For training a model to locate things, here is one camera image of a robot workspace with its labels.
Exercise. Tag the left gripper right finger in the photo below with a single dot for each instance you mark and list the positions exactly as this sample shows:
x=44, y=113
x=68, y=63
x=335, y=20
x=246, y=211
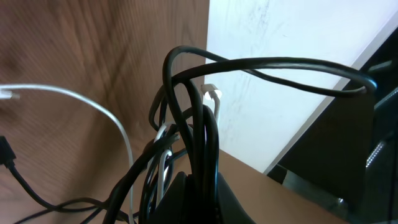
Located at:
x=230, y=209

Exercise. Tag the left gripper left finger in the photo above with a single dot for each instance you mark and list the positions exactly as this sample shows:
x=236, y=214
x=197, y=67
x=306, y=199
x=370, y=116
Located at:
x=172, y=209

